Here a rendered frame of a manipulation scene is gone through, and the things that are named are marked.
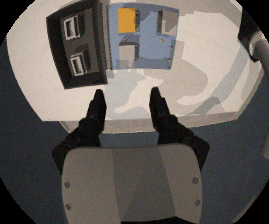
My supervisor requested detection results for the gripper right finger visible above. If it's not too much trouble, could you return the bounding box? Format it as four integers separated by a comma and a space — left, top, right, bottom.
149, 87, 210, 172

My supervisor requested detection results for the orange rectangular block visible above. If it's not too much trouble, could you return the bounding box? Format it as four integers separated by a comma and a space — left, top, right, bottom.
118, 8, 136, 33

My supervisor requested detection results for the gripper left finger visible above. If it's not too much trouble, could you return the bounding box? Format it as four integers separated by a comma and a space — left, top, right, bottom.
52, 89, 107, 176

